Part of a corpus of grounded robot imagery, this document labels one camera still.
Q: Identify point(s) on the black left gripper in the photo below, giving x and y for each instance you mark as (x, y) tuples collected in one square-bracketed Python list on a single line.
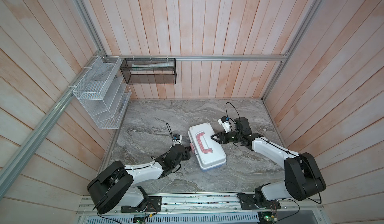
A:
[(187, 153)]

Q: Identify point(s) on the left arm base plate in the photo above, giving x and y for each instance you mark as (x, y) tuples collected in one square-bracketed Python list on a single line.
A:
[(151, 204)]

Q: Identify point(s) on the white wire mesh shelf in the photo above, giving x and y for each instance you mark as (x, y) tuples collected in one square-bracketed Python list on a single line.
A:
[(103, 93)]

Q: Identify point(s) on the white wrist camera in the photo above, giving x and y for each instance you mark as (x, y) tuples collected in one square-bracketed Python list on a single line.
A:
[(225, 122), (177, 138)]

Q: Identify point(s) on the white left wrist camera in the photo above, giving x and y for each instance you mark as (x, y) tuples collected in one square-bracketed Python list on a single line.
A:
[(177, 138)]

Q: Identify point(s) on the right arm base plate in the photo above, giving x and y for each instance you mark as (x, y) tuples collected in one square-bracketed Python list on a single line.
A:
[(257, 202)]

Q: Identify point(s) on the aluminium front rail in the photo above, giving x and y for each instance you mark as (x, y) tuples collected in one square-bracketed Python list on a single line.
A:
[(193, 203)]

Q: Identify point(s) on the white blue plastic toolbox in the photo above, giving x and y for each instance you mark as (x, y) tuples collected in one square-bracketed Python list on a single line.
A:
[(209, 153)]

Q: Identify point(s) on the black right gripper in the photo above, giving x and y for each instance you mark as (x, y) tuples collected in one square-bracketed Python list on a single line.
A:
[(221, 134)]

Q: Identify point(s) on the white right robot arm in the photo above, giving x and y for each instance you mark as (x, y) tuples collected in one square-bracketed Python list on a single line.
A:
[(303, 178)]

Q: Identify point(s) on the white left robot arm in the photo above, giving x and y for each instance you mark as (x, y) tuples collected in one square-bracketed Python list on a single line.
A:
[(117, 180)]

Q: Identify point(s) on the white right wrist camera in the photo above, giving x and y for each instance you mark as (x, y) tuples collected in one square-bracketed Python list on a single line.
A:
[(225, 122)]

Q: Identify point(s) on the black mesh wall basket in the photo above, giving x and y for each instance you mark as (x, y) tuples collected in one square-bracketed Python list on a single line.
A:
[(143, 71)]

